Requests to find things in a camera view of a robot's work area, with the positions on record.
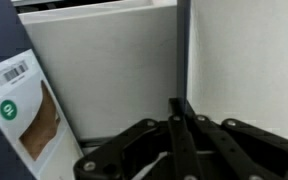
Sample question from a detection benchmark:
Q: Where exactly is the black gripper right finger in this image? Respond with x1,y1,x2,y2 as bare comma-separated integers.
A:
184,100,288,180

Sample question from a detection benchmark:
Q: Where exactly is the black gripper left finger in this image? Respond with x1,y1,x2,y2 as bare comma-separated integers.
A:
73,97,202,180

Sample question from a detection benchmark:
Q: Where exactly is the navy shoe box lid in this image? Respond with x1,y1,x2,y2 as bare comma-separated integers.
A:
17,0,192,148

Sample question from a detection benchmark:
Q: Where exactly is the navy shoe box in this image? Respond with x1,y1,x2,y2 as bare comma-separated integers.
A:
0,0,86,180

